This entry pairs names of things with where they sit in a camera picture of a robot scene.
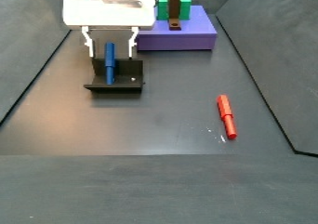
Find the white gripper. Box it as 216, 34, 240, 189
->
62, 0, 155, 59

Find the blue peg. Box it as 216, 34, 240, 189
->
105, 43, 115, 85

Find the left green block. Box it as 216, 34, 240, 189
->
157, 0, 169, 20

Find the green block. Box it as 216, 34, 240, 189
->
179, 0, 191, 20
157, 0, 169, 20

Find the purple base block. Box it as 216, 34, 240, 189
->
137, 6, 218, 51

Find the right green block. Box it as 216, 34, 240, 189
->
179, 0, 191, 20

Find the red peg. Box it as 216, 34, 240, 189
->
217, 95, 238, 139

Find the brown L-shaped bracket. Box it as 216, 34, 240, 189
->
169, 0, 182, 31

